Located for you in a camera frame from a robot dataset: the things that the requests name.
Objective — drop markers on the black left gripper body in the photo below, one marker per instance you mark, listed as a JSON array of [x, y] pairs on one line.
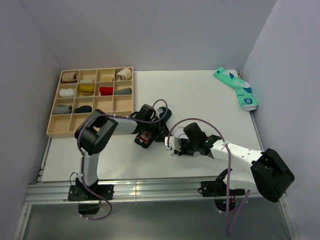
[[154, 127]]

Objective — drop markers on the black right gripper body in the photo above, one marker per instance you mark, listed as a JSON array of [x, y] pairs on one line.
[[188, 147]]

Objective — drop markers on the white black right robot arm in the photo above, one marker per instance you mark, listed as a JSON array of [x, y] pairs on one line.
[[262, 171]]

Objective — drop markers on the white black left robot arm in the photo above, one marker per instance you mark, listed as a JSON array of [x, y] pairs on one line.
[[148, 125]]

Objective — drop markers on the dark green reindeer sock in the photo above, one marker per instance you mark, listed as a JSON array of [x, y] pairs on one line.
[[143, 138]]

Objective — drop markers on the dark grey rolled sock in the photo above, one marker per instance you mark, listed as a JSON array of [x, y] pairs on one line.
[[124, 91]]

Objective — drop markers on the cream brown rolled sock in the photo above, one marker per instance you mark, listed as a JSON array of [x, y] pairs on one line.
[[124, 75]]

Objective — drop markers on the red rolled sock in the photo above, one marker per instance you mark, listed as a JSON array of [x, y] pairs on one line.
[[106, 91]]

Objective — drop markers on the dark navy rolled sock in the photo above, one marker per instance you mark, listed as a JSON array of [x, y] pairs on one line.
[[83, 109]]

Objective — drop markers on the mint green patterned sock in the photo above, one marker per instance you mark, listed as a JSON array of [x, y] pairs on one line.
[[242, 88]]

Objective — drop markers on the mustard yellow rolled sock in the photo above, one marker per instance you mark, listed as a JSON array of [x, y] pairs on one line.
[[87, 89]]

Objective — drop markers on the pale green rolled sock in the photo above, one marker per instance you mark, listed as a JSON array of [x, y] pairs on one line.
[[87, 80]]

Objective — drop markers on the wooden compartment tray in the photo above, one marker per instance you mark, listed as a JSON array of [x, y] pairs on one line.
[[65, 125]]

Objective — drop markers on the white rolled sock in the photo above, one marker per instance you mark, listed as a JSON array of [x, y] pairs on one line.
[[66, 93]]

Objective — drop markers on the beige rolled sock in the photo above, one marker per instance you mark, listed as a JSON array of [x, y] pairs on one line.
[[69, 77]]

